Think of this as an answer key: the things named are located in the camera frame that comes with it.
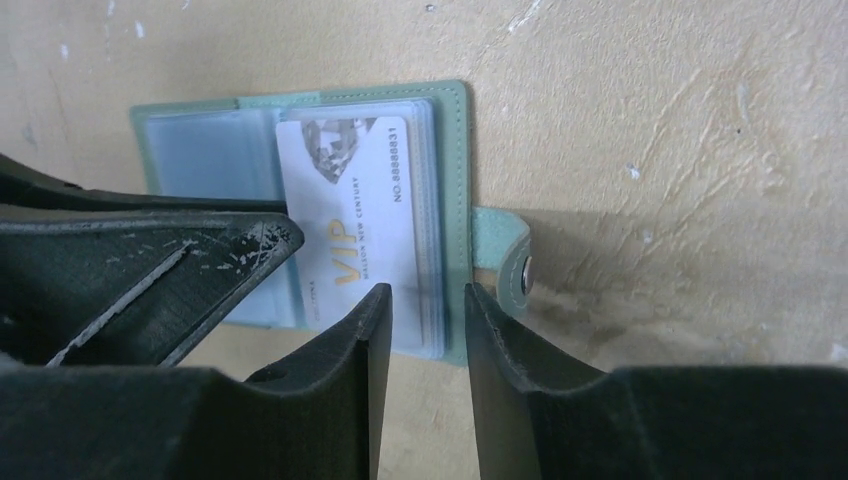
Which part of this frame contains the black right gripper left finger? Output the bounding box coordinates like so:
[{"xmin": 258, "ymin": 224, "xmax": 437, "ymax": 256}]
[{"xmin": 1, "ymin": 283, "xmax": 392, "ymax": 479}]

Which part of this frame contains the silver diamond credit card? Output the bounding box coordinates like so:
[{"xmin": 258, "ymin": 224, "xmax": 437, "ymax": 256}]
[{"xmin": 276, "ymin": 116, "xmax": 426, "ymax": 353}]

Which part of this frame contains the teal leather card holder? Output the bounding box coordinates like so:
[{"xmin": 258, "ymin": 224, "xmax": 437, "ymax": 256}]
[{"xmin": 130, "ymin": 80, "xmax": 531, "ymax": 366}]

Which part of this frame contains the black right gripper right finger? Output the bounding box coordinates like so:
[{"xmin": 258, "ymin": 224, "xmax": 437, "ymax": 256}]
[{"xmin": 465, "ymin": 284, "xmax": 847, "ymax": 479}]

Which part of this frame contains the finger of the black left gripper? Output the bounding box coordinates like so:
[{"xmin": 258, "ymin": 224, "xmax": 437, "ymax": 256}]
[
  {"xmin": 1, "ymin": 154, "xmax": 287, "ymax": 214},
  {"xmin": 1, "ymin": 211, "xmax": 304, "ymax": 367}
]

